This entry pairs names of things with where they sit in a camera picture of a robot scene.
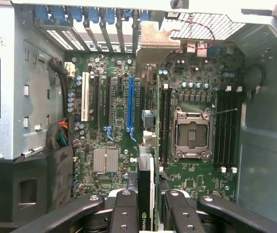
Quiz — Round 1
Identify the silver chipset heatsink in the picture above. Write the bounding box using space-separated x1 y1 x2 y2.
93 149 119 173

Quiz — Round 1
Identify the metal CPU socket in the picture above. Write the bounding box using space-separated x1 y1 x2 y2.
172 106 214 163

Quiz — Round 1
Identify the black RAM slot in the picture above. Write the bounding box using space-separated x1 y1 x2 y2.
159 87 165 164
225 89 237 170
168 87 175 161
163 83 170 164
212 89 223 170
219 84 232 174
230 85 243 174

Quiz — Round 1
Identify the black plastic shroud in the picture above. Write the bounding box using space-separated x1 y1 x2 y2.
0 145 75 228

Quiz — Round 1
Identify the green motherboard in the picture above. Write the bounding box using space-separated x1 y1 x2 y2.
63 46 247 203

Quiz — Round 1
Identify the black open PC case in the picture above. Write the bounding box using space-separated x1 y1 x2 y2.
0 0 277 233

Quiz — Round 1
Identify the long black expansion slot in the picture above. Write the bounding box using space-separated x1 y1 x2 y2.
139 84 146 129
94 75 101 127
105 76 113 127

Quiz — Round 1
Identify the blue expansion slot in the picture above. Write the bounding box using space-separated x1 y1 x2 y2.
126 76 137 143

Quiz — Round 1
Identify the thin metal locking lever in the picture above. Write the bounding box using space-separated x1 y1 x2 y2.
210 108 238 115

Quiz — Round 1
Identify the white expansion slot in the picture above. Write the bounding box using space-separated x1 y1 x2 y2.
81 72 91 122

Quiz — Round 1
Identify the white power connector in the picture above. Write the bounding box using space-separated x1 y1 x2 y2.
65 62 76 79

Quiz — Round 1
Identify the coloured wire bundle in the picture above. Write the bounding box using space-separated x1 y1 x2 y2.
46 118 70 150

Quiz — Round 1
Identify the black braided power cable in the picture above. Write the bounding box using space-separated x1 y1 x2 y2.
49 57 70 117

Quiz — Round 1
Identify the red black twisted wire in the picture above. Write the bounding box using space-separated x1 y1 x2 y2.
174 14 216 56

